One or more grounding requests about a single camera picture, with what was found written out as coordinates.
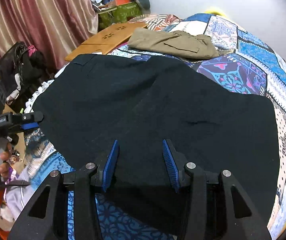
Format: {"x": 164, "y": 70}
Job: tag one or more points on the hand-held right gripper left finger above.
{"x": 110, "y": 165}

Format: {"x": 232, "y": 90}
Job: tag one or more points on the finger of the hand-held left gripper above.
{"x": 29, "y": 126}
{"x": 31, "y": 116}

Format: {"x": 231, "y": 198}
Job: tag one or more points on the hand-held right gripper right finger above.
{"x": 170, "y": 165}

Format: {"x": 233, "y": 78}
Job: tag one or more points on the black pants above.
{"x": 145, "y": 100}

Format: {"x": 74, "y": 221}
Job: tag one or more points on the khaki pants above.
{"x": 172, "y": 42}

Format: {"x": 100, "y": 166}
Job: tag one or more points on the person's left hand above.
{"x": 5, "y": 156}

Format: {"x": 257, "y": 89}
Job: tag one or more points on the lavender bed sheet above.
{"x": 20, "y": 197}

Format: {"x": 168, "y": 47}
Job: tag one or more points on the striped red curtain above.
{"x": 45, "y": 17}

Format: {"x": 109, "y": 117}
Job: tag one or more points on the wooden lap desk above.
{"x": 103, "y": 40}

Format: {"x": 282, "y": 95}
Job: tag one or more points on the patchwork blanket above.
{"x": 232, "y": 75}

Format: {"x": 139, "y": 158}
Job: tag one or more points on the green storage box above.
{"x": 123, "y": 13}

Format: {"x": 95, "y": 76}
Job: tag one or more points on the yellow foam tube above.
{"x": 215, "y": 10}

